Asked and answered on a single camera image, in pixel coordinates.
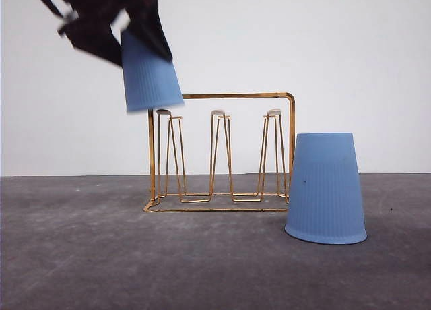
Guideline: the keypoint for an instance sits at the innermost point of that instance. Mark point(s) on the black gripper finger behind cup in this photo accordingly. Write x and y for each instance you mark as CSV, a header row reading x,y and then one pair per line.
x,y
91,30

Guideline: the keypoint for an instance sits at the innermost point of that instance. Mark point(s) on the blue ribbed cup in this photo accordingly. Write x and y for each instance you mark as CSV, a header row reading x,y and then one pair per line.
x,y
326,204
150,78

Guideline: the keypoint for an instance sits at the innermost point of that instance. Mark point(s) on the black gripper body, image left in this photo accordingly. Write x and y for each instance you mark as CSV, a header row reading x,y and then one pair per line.
x,y
62,11

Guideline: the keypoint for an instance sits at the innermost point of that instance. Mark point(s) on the black gripper finger cup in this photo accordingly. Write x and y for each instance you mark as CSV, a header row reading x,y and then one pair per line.
x,y
145,23

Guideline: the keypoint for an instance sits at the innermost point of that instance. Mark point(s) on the gold wire cup rack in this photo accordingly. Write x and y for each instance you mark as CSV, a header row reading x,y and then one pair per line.
x,y
166,161

